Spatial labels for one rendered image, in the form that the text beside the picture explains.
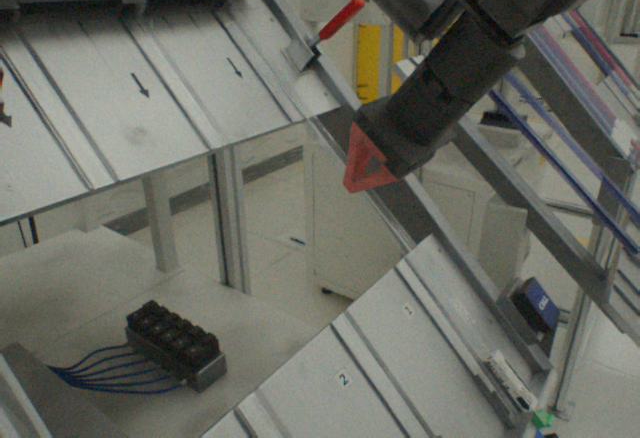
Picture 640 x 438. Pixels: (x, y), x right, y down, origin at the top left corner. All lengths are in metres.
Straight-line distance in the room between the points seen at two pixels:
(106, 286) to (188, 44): 0.56
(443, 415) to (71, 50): 0.44
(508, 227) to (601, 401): 1.02
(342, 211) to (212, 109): 1.23
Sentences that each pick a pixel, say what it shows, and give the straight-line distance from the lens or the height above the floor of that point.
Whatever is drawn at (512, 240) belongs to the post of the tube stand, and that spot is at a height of 0.76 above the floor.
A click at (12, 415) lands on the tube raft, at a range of 0.32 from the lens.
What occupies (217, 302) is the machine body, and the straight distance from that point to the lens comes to 0.86.
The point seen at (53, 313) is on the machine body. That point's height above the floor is 0.62.
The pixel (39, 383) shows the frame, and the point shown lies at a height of 0.66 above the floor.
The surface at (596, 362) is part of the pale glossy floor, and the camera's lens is 1.86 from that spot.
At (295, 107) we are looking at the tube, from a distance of 0.51.
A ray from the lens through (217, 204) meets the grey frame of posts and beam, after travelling 0.83.
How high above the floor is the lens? 1.11
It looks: 24 degrees down
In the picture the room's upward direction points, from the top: straight up
